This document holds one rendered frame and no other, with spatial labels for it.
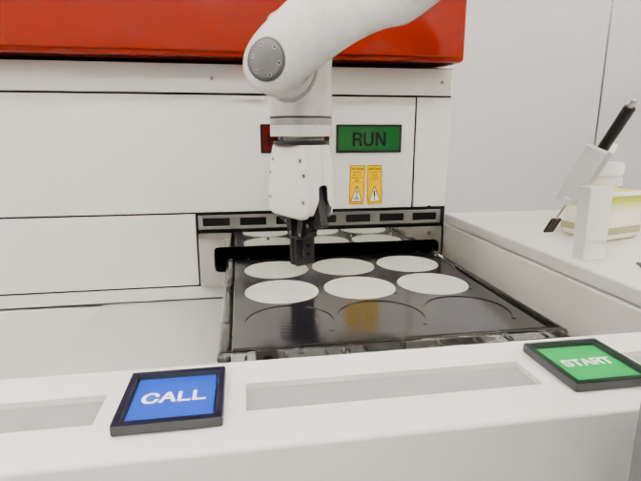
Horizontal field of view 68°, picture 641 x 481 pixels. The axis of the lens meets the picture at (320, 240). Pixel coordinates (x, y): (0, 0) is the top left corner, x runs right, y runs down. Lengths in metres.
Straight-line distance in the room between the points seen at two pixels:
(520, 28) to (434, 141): 1.88
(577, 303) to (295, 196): 0.36
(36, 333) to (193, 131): 0.44
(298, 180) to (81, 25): 0.39
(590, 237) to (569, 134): 2.26
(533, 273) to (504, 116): 2.03
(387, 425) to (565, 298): 0.40
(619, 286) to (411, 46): 0.49
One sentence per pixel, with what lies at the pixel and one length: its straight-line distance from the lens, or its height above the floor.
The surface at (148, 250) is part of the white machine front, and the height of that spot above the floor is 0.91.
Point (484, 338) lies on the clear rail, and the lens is 0.54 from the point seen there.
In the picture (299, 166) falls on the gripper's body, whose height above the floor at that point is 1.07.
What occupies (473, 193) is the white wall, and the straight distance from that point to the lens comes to 2.62.
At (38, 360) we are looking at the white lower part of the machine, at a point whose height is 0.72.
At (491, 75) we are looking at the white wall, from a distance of 2.64.
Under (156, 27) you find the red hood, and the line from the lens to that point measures 0.81.
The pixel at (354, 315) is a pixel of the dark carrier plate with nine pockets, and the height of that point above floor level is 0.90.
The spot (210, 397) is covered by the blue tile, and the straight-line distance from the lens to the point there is 0.29.
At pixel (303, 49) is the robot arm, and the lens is 0.56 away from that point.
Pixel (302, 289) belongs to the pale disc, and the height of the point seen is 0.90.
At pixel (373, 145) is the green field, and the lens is 0.86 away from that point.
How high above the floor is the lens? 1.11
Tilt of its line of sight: 13 degrees down
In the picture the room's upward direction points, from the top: straight up
